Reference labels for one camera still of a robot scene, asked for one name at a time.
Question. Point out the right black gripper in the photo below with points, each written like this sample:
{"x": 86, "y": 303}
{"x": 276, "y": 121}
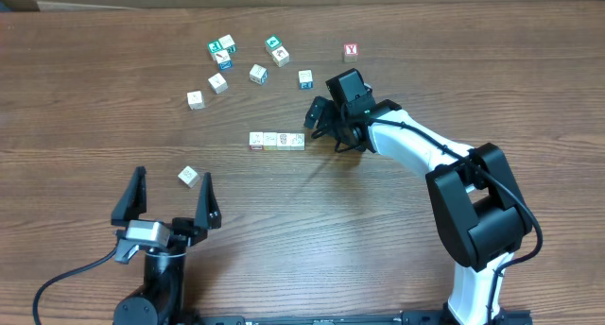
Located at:
{"x": 329, "y": 123}

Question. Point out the small wooden picture block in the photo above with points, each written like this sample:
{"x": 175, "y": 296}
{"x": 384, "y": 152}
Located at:
{"x": 269, "y": 141}

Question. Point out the wooden block barrel picture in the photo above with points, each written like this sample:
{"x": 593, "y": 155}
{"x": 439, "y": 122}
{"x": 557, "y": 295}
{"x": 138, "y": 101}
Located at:
{"x": 283, "y": 141}

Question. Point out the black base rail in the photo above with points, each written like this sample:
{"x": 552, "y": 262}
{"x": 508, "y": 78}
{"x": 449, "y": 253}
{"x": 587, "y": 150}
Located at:
{"x": 321, "y": 320}

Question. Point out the wooden block text top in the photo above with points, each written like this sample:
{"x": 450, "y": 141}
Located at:
{"x": 218, "y": 83}

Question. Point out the wooden block number side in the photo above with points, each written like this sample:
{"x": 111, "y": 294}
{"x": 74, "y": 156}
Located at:
{"x": 227, "y": 42}

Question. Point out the wooden block blue side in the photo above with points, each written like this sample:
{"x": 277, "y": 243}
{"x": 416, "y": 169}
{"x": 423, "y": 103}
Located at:
{"x": 258, "y": 74}

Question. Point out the green letter wooden block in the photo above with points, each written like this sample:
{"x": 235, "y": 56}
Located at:
{"x": 214, "y": 47}

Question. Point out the green letter L block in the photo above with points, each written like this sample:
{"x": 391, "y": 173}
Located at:
{"x": 256, "y": 140}

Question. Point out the green number four block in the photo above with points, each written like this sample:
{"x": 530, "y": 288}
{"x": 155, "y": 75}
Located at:
{"x": 272, "y": 43}

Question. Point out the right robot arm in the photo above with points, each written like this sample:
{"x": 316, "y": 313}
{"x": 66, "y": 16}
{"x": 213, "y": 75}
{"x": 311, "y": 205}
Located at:
{"x": 480, "y": 214}

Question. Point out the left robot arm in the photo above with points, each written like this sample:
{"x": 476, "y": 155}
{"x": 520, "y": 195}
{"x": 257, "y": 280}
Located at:
{"x": 159, "y": 300}

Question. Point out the wooden block pencil picture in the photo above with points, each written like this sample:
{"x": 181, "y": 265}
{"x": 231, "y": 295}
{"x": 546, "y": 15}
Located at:
{"x": 223, "y": 60}

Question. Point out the wooden block brown picture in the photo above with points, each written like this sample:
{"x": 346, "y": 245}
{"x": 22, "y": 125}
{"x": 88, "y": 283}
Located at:
{"x": 280, "y": 56}

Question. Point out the plain wooden block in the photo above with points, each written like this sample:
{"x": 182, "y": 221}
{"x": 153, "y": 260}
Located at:
{"x": 297, "y": 141}

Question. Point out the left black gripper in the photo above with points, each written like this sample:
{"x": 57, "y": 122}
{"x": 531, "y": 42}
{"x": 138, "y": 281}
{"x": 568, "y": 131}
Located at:
{"x": 183, "y": 231}

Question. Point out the red letter Y block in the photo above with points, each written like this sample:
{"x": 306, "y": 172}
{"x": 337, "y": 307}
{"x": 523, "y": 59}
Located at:
{"x": 350, "y": 52}

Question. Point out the wooden block red picture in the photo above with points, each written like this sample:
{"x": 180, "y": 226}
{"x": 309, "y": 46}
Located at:
{"x": 189, "y": 176}

